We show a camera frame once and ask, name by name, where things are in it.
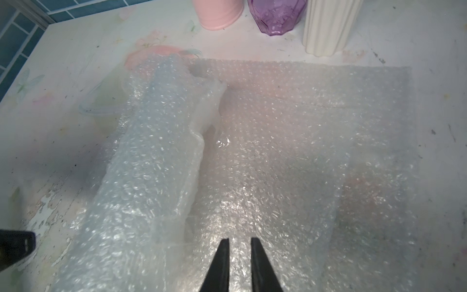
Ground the cream ribbed cylinder vase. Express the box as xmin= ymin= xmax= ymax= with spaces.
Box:
xmin=302 ymin=0 xmax=363 ymax=57

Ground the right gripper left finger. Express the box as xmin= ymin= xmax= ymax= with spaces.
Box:
xmin=199 ymin=238 xmax=230 ymax=292

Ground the bubble vase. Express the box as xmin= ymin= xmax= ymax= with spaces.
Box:
xmin=52 ymin=54 xmax=226 ymax=292

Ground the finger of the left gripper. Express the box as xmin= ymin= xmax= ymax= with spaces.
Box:
xmin=0 ymin=229 xmax=36 ymax=271

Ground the pink pen cup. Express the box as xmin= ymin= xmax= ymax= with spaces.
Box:
xmin=192 ymin=0 xmax=244 ymax=30

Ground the purple vase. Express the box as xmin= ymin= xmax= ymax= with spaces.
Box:
xmin=248 ymin=0 xmax=308 ymax=36

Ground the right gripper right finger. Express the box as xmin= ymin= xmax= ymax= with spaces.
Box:
xmin=251 ymin=237 xmax=283 ymax=292

